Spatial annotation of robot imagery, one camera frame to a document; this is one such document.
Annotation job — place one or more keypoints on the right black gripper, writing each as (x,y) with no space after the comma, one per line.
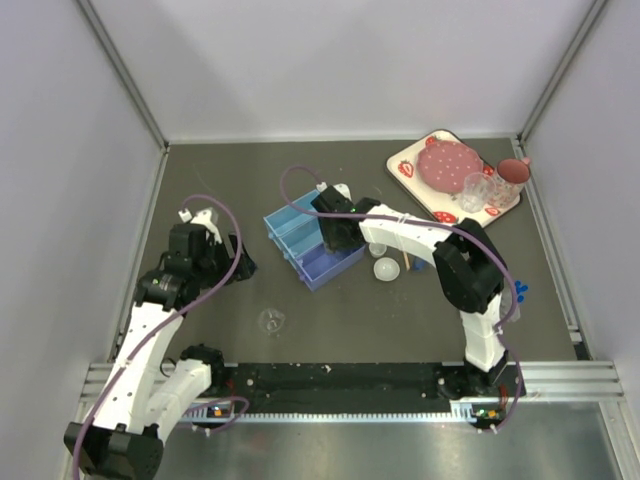
(333,245)

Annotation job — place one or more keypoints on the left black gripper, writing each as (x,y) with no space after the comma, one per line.
(245,267)

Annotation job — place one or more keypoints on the purple drawer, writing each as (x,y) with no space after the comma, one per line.
(317,266)

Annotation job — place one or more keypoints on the light blue drawer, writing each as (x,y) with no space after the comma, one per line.
(299,240)
(288,218)

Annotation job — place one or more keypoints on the clear glass dish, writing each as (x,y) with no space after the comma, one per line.
(271,321)

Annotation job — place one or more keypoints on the clear acrylic test tube rack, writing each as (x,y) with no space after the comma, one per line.
(509,307)

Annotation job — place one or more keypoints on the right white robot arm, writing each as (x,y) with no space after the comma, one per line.
(468,266)

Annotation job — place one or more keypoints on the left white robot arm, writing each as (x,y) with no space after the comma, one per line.
(124,434)

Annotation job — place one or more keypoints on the small white crucible cup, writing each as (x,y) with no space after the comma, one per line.
(377,250)

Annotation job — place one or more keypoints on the white evaporating dish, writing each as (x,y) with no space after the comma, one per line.
(386,269)

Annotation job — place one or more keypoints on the pink dotted plate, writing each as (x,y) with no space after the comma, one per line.
(444,165)

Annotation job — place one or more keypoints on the clear drinking glass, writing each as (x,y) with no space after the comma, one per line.
(478,188)

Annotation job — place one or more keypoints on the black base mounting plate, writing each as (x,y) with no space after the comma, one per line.
(365,388)

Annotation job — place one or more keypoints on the pink strawberry mug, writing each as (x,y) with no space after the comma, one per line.
(509,177)

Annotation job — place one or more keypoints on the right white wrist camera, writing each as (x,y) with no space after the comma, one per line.
(342,188)

